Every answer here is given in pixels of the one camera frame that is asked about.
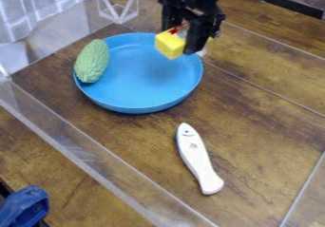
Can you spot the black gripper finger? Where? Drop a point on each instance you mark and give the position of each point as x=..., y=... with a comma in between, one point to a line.
x=199, y=33
x=173, y=14

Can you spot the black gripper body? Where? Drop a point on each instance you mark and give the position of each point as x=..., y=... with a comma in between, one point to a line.
x=193, y=1

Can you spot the yellow toy brick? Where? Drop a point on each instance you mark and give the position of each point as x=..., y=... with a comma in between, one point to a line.
x=171, y=41

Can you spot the blue round tray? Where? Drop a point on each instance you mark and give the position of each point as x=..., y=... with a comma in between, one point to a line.
x=142, y=82

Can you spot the green bumpy toy gourd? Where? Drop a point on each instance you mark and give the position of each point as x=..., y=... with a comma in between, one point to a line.
x=93, y=61

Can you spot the black bar in background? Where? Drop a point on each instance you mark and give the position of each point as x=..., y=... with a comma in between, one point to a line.
x=302, y=8

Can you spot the white checked curtain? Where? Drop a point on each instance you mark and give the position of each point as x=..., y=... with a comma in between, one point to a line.
x=22, y=14

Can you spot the blue clamp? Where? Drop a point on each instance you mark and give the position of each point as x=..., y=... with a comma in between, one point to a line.
x=25, y=207

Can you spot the clear acrylic enclosure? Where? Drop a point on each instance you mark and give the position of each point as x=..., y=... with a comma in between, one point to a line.
x=110, y=167

